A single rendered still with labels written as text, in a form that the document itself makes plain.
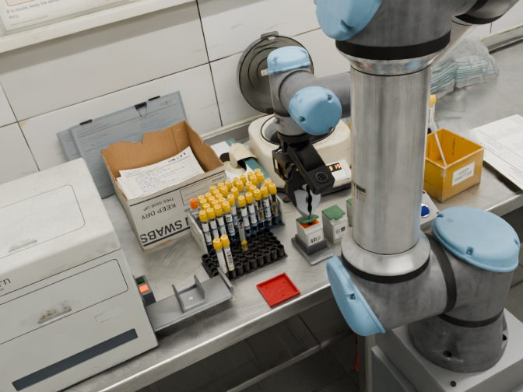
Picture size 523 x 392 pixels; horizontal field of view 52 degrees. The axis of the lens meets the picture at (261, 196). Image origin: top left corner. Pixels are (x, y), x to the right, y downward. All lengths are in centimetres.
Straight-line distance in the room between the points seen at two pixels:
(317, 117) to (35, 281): 52
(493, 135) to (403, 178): 97
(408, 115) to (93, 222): 55
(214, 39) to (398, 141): 100
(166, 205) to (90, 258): 38
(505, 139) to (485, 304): 81
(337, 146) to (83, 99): 66
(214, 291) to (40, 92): 68
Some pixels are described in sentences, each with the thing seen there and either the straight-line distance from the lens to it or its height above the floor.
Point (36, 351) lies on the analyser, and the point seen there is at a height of 99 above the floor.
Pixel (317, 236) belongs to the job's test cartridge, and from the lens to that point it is 117.
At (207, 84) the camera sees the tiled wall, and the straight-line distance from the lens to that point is 156.
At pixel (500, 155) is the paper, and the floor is 89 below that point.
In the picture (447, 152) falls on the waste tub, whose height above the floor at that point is 92.
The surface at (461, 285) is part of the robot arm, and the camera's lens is 77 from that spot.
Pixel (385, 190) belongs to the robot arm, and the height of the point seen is 131.
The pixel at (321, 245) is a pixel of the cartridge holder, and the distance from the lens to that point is 118.
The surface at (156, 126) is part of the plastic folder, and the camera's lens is 153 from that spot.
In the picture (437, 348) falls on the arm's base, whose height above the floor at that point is 98.
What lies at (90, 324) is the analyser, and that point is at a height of 100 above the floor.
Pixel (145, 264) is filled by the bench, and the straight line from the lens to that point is 128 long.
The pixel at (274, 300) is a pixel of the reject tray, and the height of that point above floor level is 88.
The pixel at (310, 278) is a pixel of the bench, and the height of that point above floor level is 87.
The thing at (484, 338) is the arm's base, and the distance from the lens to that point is 88.
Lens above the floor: 168
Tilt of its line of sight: 35 degrees down
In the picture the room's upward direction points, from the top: 9 degrees counter-clockwise
